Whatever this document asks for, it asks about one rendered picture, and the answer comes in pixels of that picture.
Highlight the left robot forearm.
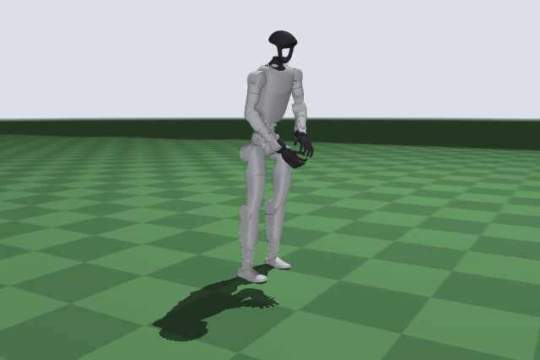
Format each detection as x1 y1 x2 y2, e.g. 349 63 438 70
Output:
294 102 307 139

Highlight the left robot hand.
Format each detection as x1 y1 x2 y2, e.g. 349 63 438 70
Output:
294 130 314 158

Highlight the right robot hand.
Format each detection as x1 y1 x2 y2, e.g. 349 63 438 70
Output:
276 139 307 169

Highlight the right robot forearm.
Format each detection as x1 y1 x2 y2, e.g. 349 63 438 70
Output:
247 110 282 151

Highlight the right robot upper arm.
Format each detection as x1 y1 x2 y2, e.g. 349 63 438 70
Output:
245 70 267 122

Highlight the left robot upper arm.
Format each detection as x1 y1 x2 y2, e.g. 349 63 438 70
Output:
291 67 304 114

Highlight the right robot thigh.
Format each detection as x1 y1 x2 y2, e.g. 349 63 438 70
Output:
240 141 267 216

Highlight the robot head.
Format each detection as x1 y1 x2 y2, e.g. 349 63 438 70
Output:
265 30 297 71

